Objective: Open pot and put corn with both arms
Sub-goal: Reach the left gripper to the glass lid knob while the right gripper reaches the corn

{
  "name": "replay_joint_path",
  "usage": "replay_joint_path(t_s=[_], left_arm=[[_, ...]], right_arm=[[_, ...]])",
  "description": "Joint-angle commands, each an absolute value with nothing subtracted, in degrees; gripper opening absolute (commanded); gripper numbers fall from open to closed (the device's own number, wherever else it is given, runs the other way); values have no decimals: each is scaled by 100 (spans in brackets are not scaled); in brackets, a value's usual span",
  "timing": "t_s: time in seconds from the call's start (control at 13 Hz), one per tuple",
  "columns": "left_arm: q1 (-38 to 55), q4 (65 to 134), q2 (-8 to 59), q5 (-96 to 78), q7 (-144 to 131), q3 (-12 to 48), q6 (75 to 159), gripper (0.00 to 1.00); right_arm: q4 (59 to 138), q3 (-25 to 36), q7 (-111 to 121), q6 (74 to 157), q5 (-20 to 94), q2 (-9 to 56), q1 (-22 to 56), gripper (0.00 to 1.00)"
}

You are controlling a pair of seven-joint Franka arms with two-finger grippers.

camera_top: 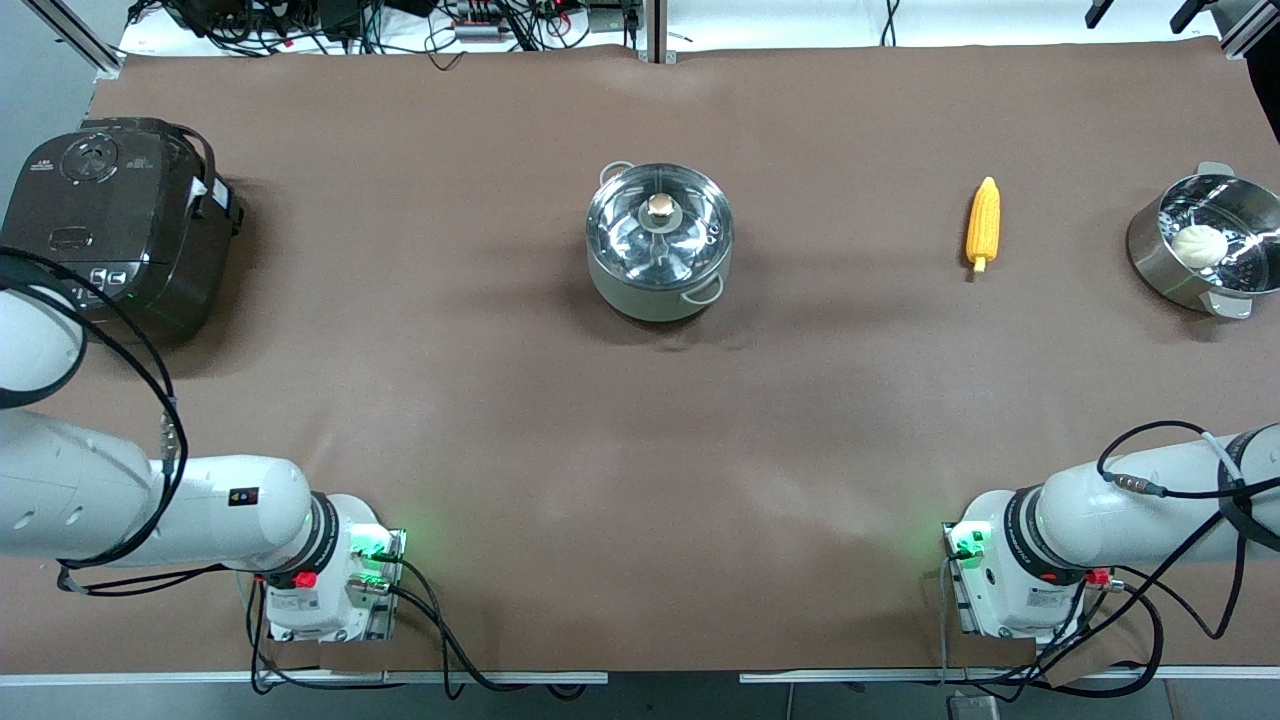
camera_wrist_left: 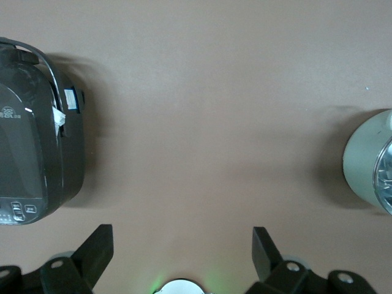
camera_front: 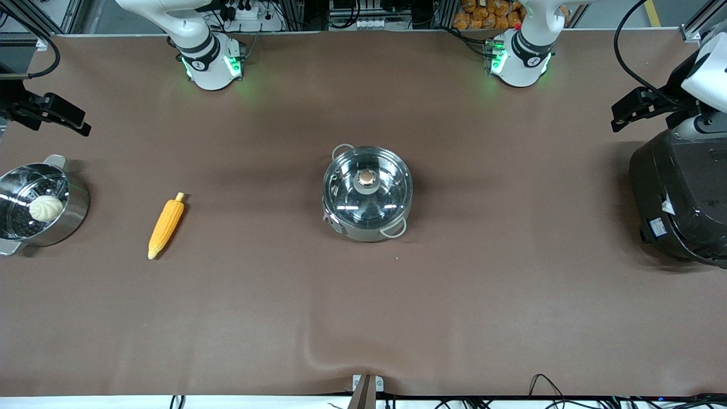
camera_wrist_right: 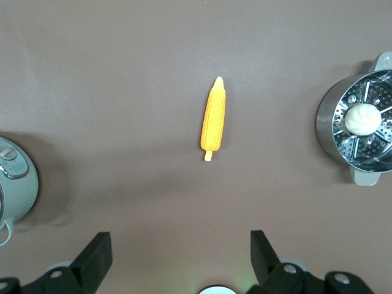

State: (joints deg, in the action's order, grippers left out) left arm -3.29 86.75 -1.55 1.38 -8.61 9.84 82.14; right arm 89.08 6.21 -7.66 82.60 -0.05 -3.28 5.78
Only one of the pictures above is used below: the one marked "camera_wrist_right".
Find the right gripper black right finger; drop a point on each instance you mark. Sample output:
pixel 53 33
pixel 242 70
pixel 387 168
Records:
pixel 266 260

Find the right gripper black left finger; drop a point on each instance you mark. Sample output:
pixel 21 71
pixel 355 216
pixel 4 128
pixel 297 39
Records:
pixel 92 260

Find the yellow plastic corn cob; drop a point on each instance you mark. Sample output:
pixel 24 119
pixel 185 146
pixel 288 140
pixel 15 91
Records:
pixel 214 116

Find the stainless steel steamer pot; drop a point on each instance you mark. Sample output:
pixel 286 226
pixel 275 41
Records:
pixel 326 122

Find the perforated metal steamer basket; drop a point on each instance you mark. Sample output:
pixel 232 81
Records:
pixel 367 147

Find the white steamed bun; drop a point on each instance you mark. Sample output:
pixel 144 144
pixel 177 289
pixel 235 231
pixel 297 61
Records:
pixel 363 119

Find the brown table mat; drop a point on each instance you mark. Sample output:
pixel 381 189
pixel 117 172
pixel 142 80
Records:
pixel 122 92

